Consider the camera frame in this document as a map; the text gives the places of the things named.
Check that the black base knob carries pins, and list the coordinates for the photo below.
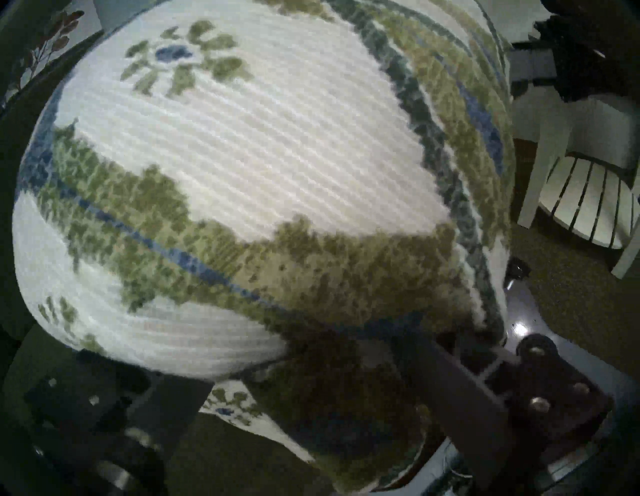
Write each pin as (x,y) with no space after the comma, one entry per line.
(517,270)

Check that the floral painting brown leaves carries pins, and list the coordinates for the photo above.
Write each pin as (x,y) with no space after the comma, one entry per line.
(50,40)

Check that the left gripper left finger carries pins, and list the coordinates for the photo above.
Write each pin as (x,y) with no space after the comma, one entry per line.
(115,405)

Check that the white slatted chair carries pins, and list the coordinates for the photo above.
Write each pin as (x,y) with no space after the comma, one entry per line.
(585,195)

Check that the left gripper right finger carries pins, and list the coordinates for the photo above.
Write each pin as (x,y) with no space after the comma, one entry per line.
(475,415)

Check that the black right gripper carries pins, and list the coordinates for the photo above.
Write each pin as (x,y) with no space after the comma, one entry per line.
(580,45)

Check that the patterned green white cushion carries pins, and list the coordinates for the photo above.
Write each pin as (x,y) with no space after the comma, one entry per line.
(275,150)

